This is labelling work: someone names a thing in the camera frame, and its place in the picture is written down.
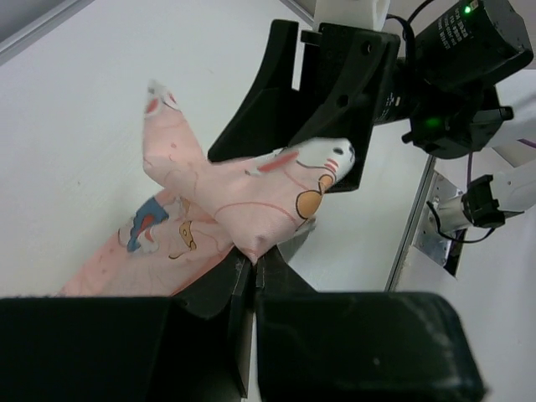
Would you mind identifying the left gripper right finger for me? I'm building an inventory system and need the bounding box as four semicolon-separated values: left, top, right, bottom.
255;249;486;401

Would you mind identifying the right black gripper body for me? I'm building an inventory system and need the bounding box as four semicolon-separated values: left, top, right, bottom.
375;0;533;158

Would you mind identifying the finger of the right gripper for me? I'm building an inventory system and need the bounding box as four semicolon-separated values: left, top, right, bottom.
208;19;299;162
290;23;400;193

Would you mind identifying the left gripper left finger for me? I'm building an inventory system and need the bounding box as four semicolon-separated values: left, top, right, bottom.
1;251;252;401

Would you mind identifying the pink cartoon pillowcase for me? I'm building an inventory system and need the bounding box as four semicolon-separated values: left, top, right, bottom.
60;80;356;296

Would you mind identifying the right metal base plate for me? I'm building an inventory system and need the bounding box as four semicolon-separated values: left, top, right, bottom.
412;171;466;276

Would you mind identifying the rear aluminium frame rail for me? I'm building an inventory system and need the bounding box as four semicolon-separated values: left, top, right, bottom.
1;0;92;65

